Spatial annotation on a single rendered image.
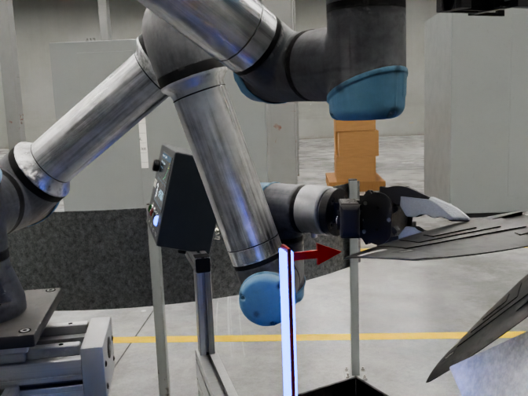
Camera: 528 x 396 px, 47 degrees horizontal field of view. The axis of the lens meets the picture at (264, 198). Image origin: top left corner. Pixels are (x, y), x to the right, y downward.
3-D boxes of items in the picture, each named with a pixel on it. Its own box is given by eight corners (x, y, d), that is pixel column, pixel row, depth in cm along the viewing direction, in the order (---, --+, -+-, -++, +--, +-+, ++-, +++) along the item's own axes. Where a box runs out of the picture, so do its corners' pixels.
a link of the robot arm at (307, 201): (294, 185, 91) (292, 239, 92) (320, 187, 88) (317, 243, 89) (321, 184, 97) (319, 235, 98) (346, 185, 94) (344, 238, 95)
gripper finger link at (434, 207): (481, 196, 81) (416, 194, 87) (465, 197, 77) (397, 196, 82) (481, 218, 81) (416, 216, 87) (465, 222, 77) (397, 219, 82)
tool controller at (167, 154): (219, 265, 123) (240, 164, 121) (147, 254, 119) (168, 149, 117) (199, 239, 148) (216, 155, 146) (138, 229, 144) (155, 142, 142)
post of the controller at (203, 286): (215, 353, 120) (210, 256, 116) (199, 356, 119) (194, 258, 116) (212, 348, 122) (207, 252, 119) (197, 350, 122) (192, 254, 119)
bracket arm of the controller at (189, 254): (210, 272, 117) (210, 257, 116) (196, 273, 116) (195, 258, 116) (192, 245, 140) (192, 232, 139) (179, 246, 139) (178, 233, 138)
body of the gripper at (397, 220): (422, 190, 88) (349, 185, 96) (395, 192, 81) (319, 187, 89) (419, 243, 89) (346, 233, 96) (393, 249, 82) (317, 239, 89)
